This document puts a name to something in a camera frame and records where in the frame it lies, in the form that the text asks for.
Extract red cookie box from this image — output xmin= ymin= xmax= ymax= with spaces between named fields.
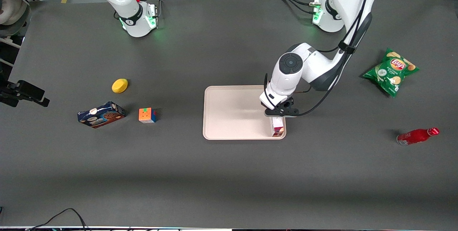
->
xmin=271 ymin=117 xmax=286 ymax=138

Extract beige plastic tray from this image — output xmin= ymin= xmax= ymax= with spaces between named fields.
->
xmin=203 ymin=85 xmax=287 ymax=141

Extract blue cookie box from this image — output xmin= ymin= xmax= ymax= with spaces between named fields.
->
xmin=77 ymin=101 xmax=126 ymax=129

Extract green chips bag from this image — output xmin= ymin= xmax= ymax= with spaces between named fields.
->
xmin=362 ymin=48 xmax=420 ymax=98

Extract colourful puzzle cube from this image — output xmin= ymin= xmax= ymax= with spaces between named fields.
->
xmin=138 ymin=108 xmax=158 ymax=124

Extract red soda bottle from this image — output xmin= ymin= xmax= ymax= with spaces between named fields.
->
xmin=396 ymin=127 xmax=440 ymax=146

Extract yellow lemon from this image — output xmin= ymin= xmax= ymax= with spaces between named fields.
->
xmin=111 ymin=78 xmax=129 ymax=94

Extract black clamp device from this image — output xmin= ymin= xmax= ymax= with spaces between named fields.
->
xmin=0 ymin=79 xmax=50 ymax=108

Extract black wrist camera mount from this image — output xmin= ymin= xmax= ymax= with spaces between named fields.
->
xmin=264 ymin=97 xmax=300 ymax=118

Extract black base cables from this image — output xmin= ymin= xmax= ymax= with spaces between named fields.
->
xmin=273 ymin=0 xmax=322 ymax=15

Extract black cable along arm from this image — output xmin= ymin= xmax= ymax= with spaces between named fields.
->
xmin=263 ymin=0 xmax=375 ymax=117

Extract black cable loop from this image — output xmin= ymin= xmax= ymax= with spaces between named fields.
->
xmin=26 ymin=208 xmax=88 ymax=231

